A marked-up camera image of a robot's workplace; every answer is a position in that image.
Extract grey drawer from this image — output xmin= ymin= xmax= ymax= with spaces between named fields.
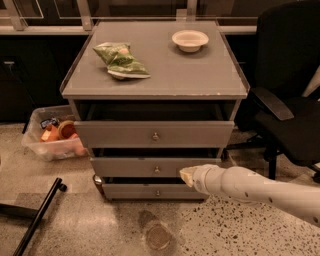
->
xmin=102 ymin=184 xmax=208 ymax=200
xmin=91 ymin=157 xmax=220 ymax=178
xmin=75 ymin=121 xmax=234 ymax=148

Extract black office chair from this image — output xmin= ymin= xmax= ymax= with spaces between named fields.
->
xmin=235 ymin=0 xmax=320 ymax=179

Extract grey drawer cabinet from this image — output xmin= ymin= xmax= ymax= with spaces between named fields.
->
xmin=62 ymin=21 xmax=248 ymax=199

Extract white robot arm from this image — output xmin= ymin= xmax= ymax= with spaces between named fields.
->
xmin=180 ymin=164 xmax=320 ymax=227

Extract white paper bowl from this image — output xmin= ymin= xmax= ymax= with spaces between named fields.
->
xmin=172 ymin=30 xmax=209 ymax=53

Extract orange items in bin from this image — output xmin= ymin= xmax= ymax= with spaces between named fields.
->
xmin=40 ymin=120 xmax=87 ymax=156

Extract grey bottom drawer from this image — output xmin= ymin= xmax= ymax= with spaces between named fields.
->
xmin=102 ymin=184 xmax=208 ymax=200

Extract green chip bag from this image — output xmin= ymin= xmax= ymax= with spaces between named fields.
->
xmin=93 ymin=42 xmax=150 ymax=80

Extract metal window railing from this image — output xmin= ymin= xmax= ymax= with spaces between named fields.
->
xmin=0 ymin=0 xmax=261 ymax=35

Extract black metal stand leg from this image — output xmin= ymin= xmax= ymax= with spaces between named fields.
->
xmin=0 ymin=178 xmax=67 ymax=256

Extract grey top drawer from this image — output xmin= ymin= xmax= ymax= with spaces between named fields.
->
xmin=75 ymin=121 xmax=234 ymax=148

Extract clear plastic storage bin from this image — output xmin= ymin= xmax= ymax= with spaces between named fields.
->
xmin=22 ymin=105 xmax=88 ymax=161

